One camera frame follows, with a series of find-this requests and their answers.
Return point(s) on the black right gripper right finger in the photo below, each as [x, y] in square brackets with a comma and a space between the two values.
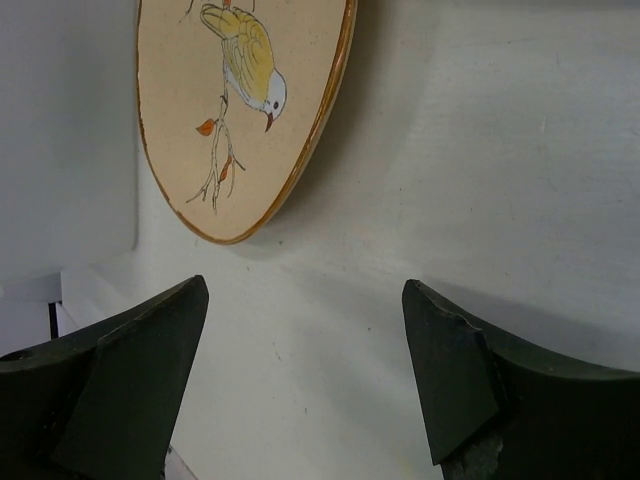
[496, 406]

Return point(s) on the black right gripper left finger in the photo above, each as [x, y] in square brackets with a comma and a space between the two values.
[102, 402]

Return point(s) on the beige bird pattern plate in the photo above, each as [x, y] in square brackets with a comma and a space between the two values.
[233, 97]

